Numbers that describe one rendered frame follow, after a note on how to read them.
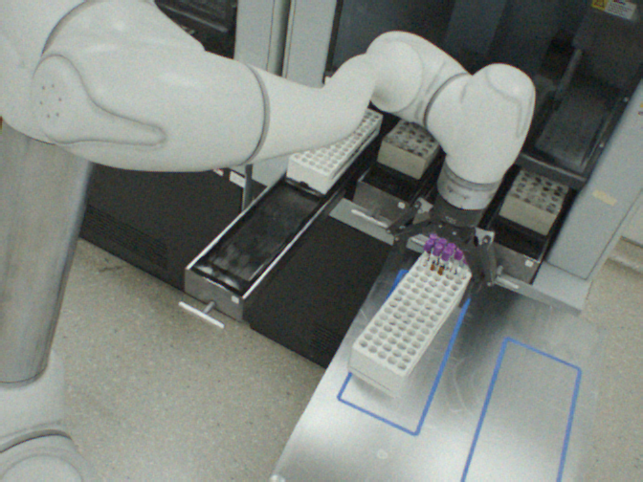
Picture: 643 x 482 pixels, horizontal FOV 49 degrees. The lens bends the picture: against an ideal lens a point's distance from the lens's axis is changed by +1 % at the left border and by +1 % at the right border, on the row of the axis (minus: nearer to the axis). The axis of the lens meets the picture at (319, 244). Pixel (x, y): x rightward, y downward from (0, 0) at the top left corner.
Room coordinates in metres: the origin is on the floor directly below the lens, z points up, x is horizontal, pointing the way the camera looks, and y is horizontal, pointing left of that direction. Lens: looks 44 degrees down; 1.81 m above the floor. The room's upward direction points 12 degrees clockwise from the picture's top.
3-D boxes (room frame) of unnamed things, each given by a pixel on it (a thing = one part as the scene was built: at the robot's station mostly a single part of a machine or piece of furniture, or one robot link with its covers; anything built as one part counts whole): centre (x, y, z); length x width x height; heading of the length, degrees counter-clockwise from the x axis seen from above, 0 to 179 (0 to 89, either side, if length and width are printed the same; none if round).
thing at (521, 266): (1.43, -0.52, 0.78); 0.73 x 0.14 x 0.09; 160
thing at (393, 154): (1.32, -0.15, 0.85); 0.12 x 0.02 x 0.06; 70
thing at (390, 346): (0.84, -0.19, 0.85); 0.30 x 0.10 x 0.06; 156
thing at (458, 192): (0.87, -0.20, 1.16); 0.09 x 0.09 x 0.06
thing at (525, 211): (1.21, -0.43, 0.85); 0.12 x 0.02 x 0.06; 69
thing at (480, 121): (0.88, -0.20, 1.27); 0.13 x 0.11 x 0.16; 45
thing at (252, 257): (1.17, 0.07, 0.78); 0.73 x 0.14 x 0.09; 160
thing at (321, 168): (1.33, 0.01, 0.83); 0.30 x 0.10 x 0.06; 160
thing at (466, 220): (0.87, -0.20, 1.09); 0.08 x 0.07 x 0.09; 66
